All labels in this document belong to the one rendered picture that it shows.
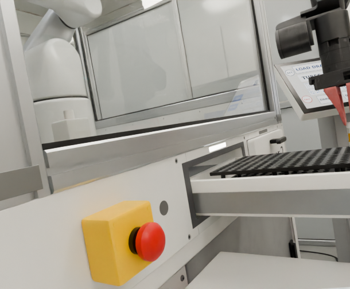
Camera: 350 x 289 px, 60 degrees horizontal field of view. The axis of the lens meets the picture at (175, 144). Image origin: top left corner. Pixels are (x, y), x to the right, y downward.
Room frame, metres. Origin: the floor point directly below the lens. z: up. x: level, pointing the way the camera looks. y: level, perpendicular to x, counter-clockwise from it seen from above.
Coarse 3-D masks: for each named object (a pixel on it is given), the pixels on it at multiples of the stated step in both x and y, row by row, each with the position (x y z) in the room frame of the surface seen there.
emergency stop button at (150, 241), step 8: (144, 224) 0.32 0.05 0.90; (152, 224) 0.32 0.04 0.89; (144, 232) 0.31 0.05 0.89; (152, 232) 0.31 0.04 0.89; (160, 232) 0.32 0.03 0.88; (136, 240) 0.31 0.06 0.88; (144, 240) 0.30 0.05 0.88; (152, 240) 0.31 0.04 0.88; (160, 240) 0.32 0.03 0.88; (136, 248) 0.31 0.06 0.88; (144, 248) 0.30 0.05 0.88; (152, 248) 0.31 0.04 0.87; (160, 248) 0.32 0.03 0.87; (144, 256) 0.30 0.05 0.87; (152, 256) 0.31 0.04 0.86
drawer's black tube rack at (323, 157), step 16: (240, 160) 0.64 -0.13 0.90; (256, 160) 0.60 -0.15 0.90; (272, 160) 0.57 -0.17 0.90; (288, 160) 0.54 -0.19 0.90; (304, 160) 0.51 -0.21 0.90; (320, 160) 0.48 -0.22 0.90; (336, 160) 0.46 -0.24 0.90; (224, 176) 0.55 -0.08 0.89; (240, 176) 0.61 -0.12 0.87; (256, 176) 0.59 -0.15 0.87
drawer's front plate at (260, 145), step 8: (264, 136) 0.84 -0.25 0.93; (272, 136) 0.90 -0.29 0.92; (280, 136) 0.97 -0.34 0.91; (248, 144) 0.77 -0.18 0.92; (256, 144) 0.78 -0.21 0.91; (264, 144) 0.83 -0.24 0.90; (272, 144) 0.89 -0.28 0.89; (280, 144) 0.96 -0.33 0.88; (256, 152) 0.77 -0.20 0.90; (264, 152) 0.82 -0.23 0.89; (272, 152) 0.88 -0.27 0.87; (280, 152) 0.95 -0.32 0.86
